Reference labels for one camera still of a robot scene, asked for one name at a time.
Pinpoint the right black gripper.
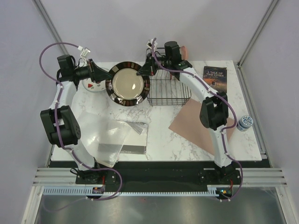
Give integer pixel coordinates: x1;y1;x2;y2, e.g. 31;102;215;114
136;52;171;77

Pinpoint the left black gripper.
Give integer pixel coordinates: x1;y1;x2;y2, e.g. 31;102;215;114
72;59;113;84

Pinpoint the white watermelon pattern plate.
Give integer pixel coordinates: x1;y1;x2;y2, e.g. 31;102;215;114
82;78;106;92

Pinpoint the black wire dish rack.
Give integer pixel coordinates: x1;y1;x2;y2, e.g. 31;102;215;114
146;47;192;107

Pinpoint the pink cream leaf plate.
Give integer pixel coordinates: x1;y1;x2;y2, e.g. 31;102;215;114
180;46;188;60

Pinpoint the brown rimmed beige plate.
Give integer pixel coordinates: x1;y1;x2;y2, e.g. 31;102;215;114
105;61;150;107

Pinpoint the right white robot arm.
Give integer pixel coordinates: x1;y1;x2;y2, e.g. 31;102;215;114
137;39;232;184

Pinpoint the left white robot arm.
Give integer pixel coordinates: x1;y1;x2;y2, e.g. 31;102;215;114
40;55;112;184

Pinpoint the tale of two cities book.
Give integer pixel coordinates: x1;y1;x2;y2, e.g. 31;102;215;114
203;66;227;93

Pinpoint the clear plastic bag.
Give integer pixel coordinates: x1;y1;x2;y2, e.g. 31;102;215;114
72;111;150;168

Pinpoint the pink placemat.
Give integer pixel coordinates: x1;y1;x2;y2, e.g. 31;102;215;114
168;98;235;157

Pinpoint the blue white small jar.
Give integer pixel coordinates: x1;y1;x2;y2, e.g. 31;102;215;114
236;115;254;132

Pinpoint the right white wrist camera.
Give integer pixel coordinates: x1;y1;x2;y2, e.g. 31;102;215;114
146;38;157;51

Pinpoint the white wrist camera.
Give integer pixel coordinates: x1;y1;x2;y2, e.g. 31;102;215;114
77;45;91;59
146;38;157;51

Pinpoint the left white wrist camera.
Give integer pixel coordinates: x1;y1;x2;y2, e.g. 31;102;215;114
77;45;91;59

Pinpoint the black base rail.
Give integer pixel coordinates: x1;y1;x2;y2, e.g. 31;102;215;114
76;161;241;192

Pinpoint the white cable duct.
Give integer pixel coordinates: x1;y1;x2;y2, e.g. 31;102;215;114
43;186;232;197

